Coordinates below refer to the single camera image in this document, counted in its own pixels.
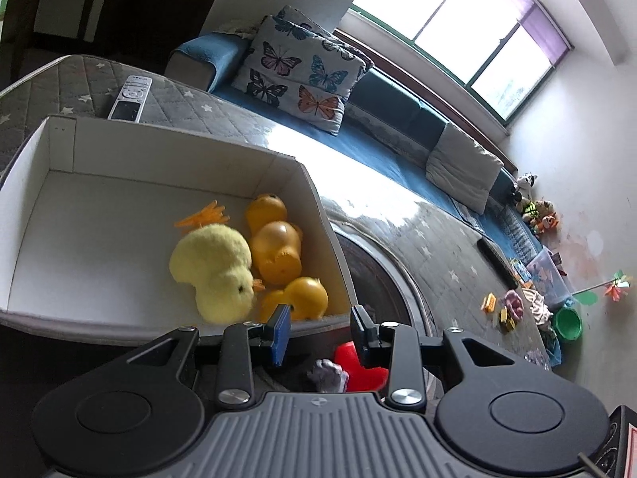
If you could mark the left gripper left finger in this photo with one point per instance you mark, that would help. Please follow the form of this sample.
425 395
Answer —
234 380

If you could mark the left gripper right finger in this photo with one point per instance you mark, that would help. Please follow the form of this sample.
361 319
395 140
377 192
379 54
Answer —
395 347

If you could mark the red plastic ball toy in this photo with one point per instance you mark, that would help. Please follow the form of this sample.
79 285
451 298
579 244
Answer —
360 379

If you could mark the yellow plush chick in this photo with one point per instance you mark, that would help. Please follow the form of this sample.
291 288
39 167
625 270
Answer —
216 261

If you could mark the orange plastic duck toy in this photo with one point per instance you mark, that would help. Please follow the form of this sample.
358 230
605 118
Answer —
276 250

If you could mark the black round induction cooktop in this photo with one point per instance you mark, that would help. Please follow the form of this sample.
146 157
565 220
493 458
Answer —
381 282

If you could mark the grey purple small toy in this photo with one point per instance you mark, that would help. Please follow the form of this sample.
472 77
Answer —
328 377

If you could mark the small orange block toy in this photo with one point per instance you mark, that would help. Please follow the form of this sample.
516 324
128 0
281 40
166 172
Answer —
489 304

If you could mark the yellow black toy car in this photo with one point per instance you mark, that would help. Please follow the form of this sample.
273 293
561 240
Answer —
506 321

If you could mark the purple flower toy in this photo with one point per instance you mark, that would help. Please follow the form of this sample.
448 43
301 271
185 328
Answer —
514 304

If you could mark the black remote control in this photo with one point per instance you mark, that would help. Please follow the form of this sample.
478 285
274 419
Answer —
497 262

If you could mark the clear plastic storage bin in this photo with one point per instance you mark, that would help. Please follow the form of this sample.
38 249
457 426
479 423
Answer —
548 281

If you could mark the green plastic bucket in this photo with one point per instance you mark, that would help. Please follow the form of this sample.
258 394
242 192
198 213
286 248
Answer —
568 324

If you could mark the blue sofa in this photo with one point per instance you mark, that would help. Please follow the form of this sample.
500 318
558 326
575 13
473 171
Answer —
386 128

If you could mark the grey folded cushion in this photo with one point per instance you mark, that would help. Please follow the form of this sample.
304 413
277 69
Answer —
463 168

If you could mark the stuffed animal toys pile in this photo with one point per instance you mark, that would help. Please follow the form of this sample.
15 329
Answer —
539 215

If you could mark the pink green pinwheel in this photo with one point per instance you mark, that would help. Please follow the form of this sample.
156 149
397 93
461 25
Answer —
614 289

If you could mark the white cardboard box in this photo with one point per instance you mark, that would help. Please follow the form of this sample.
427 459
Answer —
88 222

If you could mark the butterfly print pillow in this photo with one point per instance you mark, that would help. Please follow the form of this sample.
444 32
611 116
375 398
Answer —
297 69

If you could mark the silver remote control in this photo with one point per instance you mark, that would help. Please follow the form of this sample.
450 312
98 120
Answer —
130 102

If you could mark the dark wooden door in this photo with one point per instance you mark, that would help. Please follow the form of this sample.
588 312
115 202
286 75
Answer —
32 29

